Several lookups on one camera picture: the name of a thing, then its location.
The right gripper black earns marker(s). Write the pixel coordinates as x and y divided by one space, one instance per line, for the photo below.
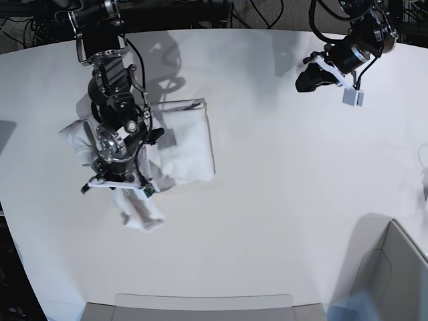
117 172

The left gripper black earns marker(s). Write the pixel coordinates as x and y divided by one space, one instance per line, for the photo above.
344 56

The white T-shirt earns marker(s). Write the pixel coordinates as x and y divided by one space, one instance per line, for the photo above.
183 154

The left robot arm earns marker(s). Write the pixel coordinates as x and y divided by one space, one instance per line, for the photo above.
371 34

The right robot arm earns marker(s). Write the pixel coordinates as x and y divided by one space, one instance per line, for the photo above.
123 123

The grey tray bottom edge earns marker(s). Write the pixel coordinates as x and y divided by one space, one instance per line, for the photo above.
142 307

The grey cardboard box right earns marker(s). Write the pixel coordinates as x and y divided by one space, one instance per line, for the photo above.
391 283

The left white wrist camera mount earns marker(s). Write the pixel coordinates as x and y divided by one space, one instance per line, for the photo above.
351 95

